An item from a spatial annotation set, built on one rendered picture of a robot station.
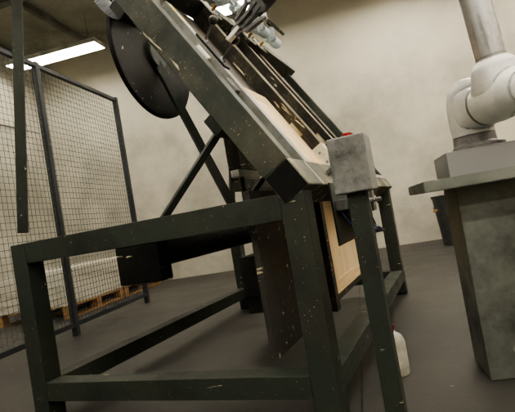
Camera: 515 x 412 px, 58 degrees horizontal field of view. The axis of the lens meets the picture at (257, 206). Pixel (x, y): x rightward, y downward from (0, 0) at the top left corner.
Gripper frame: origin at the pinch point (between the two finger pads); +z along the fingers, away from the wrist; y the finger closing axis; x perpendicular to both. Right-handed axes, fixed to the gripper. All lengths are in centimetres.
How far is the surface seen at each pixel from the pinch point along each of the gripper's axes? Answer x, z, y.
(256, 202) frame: -21, 30, 61
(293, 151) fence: 4, 14, 50
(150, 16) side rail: -21.0, 16.2, -18.6
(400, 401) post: -18, 36, 139
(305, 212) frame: -21, 19, 75
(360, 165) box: -21, -4, 76
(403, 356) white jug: 26, 39, 137
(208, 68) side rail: -21.0, 12.2, 13.6
